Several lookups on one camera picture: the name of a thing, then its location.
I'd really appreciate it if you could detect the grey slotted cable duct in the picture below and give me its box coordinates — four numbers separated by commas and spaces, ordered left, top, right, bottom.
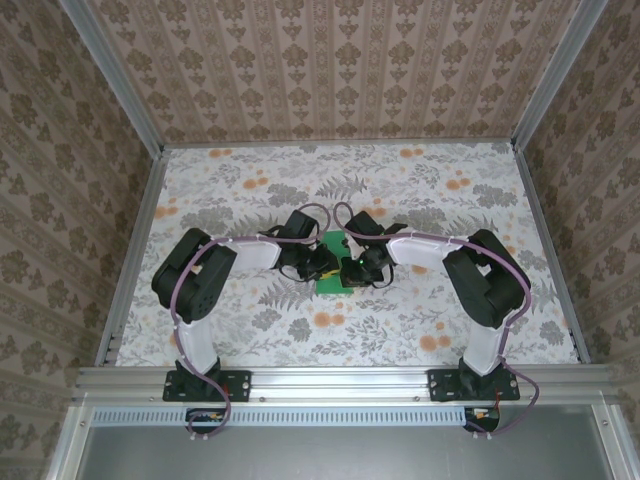
92, 405, 544, 427

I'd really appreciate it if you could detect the aluminium frame post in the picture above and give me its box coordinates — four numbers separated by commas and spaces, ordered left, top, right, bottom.
63, 0, 166, 156
512, 0, 599, 151

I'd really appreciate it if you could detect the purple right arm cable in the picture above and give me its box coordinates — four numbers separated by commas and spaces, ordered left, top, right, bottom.
333, 201, 544, 444

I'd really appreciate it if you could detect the floral printed table cover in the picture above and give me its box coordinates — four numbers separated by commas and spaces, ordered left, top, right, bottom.
102, 142, 581, 369

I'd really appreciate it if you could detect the aluminium side rail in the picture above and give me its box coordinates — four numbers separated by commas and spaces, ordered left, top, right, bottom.
512, 144, 591, 364
94, 147, 169, 369

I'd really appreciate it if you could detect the green cloth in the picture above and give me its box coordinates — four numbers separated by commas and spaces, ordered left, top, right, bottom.
315, 230, 354, 295

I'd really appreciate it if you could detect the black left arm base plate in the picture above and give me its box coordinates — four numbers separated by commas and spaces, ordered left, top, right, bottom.
162, 368, 253, 403

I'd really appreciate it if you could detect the long aluminium frame rail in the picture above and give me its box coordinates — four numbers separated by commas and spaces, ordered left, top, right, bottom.
72, 364, 621, 404

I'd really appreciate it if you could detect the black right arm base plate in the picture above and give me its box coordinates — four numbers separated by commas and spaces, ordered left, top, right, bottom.
428, 368, 521, 403

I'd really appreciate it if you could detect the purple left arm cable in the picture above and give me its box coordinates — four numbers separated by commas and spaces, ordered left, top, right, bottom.
169, 202, 331, 444

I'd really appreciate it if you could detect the black electronics board with wires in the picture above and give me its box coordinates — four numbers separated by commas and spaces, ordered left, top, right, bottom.
185, 407, 226, 434
462, 405, 504, 434

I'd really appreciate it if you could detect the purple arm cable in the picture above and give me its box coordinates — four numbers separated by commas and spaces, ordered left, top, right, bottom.
333, 201, 544, 444
169, 202, 331, 444

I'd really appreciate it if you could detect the grey metal panel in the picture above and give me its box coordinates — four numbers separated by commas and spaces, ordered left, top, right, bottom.
47, 404, 640, 480

